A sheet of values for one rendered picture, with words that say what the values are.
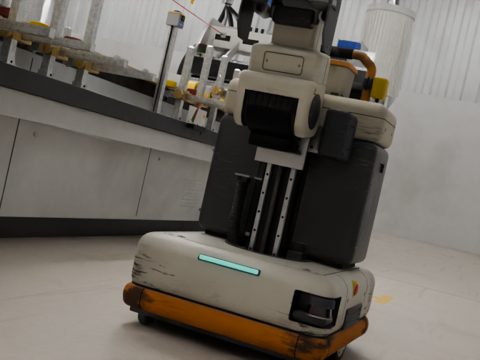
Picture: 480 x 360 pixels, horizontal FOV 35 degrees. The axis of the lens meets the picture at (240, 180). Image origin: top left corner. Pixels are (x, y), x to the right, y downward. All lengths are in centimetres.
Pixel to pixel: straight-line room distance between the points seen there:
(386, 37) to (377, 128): 864
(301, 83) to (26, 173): 164
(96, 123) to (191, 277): 141
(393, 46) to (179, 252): 899
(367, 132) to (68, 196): 181
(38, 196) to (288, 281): 173
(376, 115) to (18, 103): 134
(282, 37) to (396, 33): 881
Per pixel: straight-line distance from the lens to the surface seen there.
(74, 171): 376
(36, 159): 348
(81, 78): 327
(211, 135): 456
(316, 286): 208
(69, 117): 327
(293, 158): 235
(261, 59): 225
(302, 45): 225
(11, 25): 261
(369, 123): 240
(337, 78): 249
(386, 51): 1096
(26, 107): 301
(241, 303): 214
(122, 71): 323
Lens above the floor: 52
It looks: 1 degrees down
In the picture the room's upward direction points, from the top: 13 degrees clockwise
